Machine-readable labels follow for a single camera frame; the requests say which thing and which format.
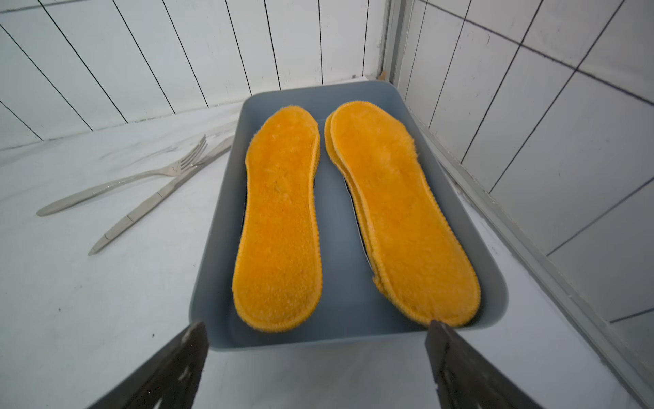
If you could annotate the metal fork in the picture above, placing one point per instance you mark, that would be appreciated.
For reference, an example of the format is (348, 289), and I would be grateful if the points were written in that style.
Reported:
(172, 170)

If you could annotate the blue storage box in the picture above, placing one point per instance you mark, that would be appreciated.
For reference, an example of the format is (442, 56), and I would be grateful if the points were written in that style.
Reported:
(350, 307)

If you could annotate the yellow insole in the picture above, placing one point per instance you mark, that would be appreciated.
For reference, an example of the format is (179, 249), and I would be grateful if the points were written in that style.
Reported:
(332, 152)
(421, 263)
(278, 280)

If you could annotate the yellow insole bottom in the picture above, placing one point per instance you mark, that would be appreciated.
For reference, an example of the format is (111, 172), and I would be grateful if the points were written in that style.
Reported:
(278, 280)

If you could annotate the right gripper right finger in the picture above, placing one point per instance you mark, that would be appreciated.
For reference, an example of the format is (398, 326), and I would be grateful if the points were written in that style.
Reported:
(464, 378)

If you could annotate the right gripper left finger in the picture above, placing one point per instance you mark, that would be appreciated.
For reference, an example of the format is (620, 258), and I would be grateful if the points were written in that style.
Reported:
(169, 379)

